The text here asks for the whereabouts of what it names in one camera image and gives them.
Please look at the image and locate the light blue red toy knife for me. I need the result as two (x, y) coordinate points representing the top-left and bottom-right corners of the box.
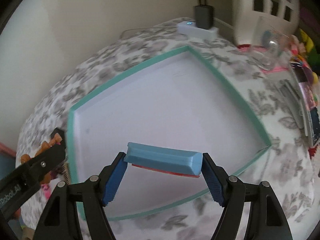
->
(124, 142), (203, 178)

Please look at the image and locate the pink brown puppy toy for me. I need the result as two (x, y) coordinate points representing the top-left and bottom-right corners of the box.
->
(20, 133), (62, 185)

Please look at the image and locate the floral grey white tablecloth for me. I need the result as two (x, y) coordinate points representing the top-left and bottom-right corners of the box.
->
(16, 18), (319, 239)

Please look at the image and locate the teal rimmed white tray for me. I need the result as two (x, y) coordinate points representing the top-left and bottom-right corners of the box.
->
(67, 45), (272, 222)

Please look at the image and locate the clear plastic cup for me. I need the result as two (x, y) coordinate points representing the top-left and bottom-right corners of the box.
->
(248, 16), (289, 71)

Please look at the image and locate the white power strip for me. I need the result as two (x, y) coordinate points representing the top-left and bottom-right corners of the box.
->
(177, 21), (219, 41)

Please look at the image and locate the black plugged charger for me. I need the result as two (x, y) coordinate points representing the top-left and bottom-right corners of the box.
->
(194, 5), (214, 30)

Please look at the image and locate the white window toy house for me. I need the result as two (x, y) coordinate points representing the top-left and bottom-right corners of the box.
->
(233, 0), (300, 45)

